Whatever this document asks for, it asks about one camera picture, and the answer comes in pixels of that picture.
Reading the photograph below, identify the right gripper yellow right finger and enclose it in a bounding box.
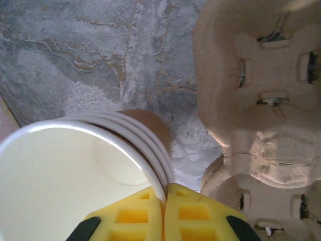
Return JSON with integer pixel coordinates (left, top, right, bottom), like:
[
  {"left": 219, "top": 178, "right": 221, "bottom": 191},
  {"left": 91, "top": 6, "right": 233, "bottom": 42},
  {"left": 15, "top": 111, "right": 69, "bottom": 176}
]
[{"left": 163, "top": 183, "right": 263, "bottom": 241}]

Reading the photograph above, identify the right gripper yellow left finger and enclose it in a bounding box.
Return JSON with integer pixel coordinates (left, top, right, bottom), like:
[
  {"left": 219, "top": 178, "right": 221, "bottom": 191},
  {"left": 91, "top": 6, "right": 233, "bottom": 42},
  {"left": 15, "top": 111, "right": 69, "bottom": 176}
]
[{"left": 65, "top": 186, "right": 166, "bottom": 241}]

